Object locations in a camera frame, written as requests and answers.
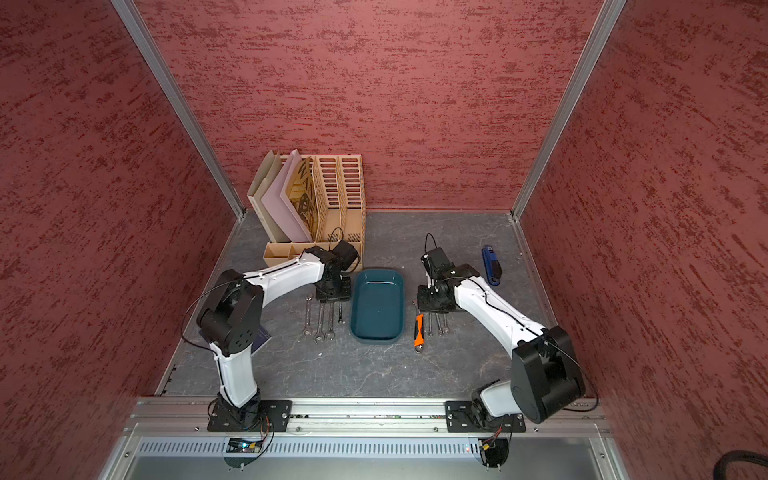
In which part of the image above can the orange handled adjustable wrench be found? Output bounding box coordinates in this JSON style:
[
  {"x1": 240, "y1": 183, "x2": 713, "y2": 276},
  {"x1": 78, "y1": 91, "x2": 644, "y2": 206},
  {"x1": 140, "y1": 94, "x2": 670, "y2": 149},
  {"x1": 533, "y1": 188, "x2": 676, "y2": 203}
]
[{"x1": 413, "y1": 313, "x2": 426, "y2": 353}]

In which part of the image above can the silver end wrench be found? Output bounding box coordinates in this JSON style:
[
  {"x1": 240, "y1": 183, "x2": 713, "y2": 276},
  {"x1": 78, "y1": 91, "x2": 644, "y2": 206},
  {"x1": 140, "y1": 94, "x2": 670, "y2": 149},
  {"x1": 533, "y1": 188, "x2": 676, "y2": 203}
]
[
  {"x1": 314, "y1": 302, "x2": 326, "y2": 343},
  {"x1": 325, "y1": 302, "x2": 336, "y2": 341}
]

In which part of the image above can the teal plastic storage tray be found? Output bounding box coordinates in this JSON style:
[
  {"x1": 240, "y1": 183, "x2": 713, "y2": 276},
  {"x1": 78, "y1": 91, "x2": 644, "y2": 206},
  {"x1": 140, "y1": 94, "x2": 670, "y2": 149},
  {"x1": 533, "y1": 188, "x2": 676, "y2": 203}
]
[{"x1": 349, "y1": 268, "x2": 406, "y2": 345}]

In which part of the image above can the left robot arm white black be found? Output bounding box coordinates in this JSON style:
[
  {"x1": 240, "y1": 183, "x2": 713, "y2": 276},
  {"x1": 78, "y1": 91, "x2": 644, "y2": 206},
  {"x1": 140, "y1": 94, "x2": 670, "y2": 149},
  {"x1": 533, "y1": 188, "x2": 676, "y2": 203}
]
[{"x1": 196, "y1": 240, "x2": 360, "y2": 413}]

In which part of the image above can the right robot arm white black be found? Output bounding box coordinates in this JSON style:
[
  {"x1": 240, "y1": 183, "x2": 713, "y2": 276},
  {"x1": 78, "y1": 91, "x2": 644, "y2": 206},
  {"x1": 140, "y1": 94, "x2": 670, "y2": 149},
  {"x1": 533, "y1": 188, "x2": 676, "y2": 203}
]
[{"x1": 417, "y1": 247, "x2": 586, "y2": 429}]

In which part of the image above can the pink file folder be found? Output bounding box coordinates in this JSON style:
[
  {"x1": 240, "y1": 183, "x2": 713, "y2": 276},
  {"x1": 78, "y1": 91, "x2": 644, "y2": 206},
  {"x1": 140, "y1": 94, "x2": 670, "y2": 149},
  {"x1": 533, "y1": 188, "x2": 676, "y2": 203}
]
[{"x1": 270, "y1": 150, "x2": 311, "y2": 243}]

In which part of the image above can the dark blue notebook yellow label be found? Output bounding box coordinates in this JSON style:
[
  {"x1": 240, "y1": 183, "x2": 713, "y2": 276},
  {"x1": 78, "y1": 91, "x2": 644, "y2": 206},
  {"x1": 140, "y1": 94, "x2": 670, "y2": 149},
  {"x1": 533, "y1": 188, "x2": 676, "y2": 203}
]
[{"x1": 251, "y1": 326, "x2": 272, "y2": 355}]

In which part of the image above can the wooden desk file organizer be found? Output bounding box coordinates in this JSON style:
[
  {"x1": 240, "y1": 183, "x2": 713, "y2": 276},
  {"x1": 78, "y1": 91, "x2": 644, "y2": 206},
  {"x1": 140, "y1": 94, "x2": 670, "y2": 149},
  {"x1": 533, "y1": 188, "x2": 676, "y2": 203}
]
[{"x1": 263, "y1": 154, "x2": 366, "y2": 266}]

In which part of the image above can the beige file folder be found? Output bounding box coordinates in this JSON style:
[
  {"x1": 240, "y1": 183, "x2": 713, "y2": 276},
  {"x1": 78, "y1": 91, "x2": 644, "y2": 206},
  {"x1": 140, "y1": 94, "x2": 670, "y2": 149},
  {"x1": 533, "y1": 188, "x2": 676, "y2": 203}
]
[{"x1": 247, "y1": 151, "x2": 289, "y2": 243}]

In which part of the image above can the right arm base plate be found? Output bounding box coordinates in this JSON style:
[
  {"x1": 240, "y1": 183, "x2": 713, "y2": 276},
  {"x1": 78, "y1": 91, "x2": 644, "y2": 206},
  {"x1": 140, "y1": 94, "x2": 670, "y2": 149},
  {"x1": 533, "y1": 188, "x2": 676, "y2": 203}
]
[{"x1": 444, "y1": 401, "x2": 526, "y2": 433}]

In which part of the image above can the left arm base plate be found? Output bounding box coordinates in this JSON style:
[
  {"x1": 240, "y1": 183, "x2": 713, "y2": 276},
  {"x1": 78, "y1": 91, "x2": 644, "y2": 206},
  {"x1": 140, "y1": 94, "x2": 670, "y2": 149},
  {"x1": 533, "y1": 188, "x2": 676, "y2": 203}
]
[{"x1": 207, "y1": 397, "x2": 293, "y2": 433}]

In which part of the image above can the aluminium front rail frame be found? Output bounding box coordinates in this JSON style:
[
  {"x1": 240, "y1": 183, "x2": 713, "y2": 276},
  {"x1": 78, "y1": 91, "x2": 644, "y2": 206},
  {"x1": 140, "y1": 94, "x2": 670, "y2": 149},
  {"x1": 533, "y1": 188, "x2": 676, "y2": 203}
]
[{"x1": 102, "y1": 396, "x2": 628, "y2": 479}]

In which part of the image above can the black cable loop corner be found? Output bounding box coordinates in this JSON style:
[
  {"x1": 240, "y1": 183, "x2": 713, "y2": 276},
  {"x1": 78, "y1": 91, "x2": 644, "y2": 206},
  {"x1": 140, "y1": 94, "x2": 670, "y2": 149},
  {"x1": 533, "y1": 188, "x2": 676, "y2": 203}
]
[{"x1": 712, "y1": 449, "x2": 768, "y2": 480}]

